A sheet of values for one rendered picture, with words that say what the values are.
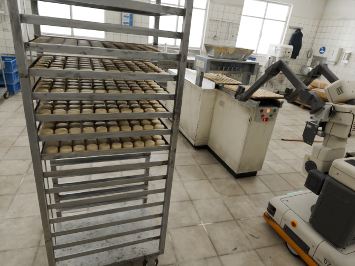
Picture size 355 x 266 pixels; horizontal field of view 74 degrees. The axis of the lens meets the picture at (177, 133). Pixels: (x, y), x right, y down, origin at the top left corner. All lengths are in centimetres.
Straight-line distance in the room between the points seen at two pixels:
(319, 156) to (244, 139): 77
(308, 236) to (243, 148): 102
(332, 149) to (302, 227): 58
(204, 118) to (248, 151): 73
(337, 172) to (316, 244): 51
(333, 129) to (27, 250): 222
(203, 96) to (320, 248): 185
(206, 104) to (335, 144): 150
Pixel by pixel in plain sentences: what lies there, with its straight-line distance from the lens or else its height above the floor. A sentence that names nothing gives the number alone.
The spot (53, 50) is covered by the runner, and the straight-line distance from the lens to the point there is 103.
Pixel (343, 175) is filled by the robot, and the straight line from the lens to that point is 173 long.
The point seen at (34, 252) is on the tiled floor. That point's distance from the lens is 198.
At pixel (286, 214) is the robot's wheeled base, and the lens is 205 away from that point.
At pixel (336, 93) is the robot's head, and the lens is 192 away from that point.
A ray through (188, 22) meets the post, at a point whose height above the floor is 146.
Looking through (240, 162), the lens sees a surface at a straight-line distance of 261.
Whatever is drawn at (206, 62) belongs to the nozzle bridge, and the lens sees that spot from 278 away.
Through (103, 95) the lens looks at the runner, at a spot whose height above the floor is 115.
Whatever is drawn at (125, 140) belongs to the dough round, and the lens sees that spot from 126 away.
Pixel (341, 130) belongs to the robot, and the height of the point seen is 93.
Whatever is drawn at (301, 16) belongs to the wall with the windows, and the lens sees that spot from 771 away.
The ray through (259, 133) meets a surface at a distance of 257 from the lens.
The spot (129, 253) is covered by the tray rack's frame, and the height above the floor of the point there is 15.
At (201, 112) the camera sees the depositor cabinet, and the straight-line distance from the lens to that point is 292.
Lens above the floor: 143
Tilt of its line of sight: 23 degrees down
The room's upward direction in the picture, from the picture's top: 7 degrees clockwise
